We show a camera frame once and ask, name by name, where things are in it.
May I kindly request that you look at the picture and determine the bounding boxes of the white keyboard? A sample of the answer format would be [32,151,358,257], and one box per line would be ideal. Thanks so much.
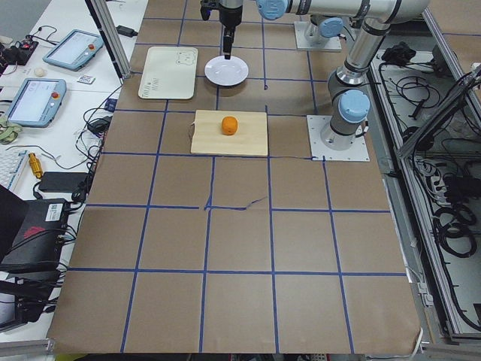
[0,150,28,191]

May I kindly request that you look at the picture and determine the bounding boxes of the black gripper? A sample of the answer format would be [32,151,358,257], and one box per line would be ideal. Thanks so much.
[219,0,241,60]

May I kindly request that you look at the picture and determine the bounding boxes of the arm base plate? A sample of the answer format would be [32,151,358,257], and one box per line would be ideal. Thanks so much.
[307,115,370,162]
[294,21,342,53]

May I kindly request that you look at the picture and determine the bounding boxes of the blue teach pendant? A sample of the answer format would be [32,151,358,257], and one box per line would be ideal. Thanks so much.
[7,78,67,128]
[43,29,104,71]

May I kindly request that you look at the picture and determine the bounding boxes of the aluminium frame post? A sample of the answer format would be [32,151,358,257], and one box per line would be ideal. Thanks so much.
[84,0,132,80]

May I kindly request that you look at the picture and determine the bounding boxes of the cream bear tray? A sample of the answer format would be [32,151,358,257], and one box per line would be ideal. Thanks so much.
[138,47,198,100]

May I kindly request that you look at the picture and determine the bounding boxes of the wooden cutting board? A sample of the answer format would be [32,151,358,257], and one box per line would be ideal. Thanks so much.
[191,110,268,156]

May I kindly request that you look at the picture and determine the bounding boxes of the black power adapter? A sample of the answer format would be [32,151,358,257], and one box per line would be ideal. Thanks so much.
[116,25,138,38]

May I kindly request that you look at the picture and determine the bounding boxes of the orange fruit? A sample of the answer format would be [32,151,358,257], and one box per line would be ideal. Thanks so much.
[221,116,238,135]

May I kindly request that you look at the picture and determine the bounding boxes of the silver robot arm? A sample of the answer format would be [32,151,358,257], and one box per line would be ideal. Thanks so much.
[310,15,344,41]
[256,1,383,137]

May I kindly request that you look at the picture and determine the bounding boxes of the flat black power brick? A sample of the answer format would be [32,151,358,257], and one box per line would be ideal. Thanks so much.
[38,171,87,193]

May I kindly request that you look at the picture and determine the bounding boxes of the black computer box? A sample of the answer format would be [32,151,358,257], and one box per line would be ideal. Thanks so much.
[1,199,71,274]

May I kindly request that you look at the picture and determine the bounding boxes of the far blue teach pendant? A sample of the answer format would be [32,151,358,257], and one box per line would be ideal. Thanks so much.
[43,29,104,71]

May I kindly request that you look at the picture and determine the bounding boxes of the white round plate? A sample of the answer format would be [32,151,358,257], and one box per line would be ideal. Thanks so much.
[204,56,249,86]

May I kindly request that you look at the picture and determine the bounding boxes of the near blue teach pendant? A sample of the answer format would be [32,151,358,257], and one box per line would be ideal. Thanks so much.
[7,78,67,128]

